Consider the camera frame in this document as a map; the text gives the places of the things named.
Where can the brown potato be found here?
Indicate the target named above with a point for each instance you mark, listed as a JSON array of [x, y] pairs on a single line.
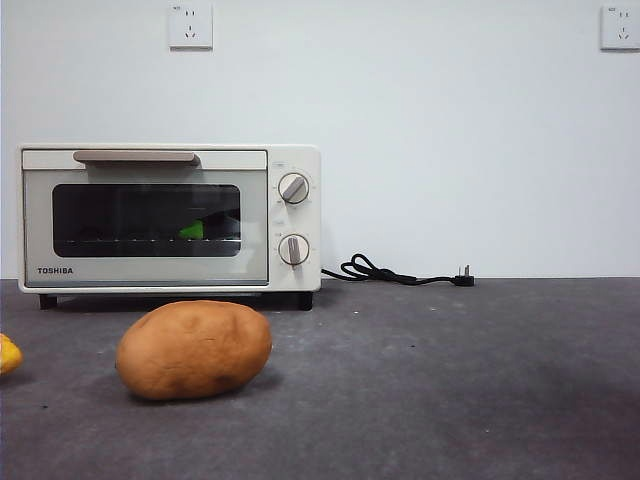
[[195, 350]]

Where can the purple eggplant with green stem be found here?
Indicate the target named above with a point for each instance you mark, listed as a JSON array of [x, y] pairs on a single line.
[[192, 230]]

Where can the white wall socket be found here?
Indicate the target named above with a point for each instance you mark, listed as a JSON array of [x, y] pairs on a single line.
[[621, 27], [190, 27]]

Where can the oven timer knob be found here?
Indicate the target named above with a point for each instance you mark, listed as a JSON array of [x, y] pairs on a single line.
[[294, 250]]

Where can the yellow vegetable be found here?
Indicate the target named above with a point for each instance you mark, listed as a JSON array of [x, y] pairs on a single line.
[[9, 356]]

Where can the oven temperature knob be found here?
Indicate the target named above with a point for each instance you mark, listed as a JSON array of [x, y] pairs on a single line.
[[293, 188]]

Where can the white Toshiba toaster oven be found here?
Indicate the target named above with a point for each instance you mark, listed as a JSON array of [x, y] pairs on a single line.
[[301, 220]]

